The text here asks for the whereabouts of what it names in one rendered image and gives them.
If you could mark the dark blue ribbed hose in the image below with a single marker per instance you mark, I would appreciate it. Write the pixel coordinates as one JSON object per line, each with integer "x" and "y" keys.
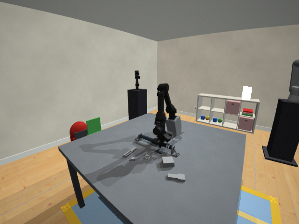
{"x": 173, "y": 151}

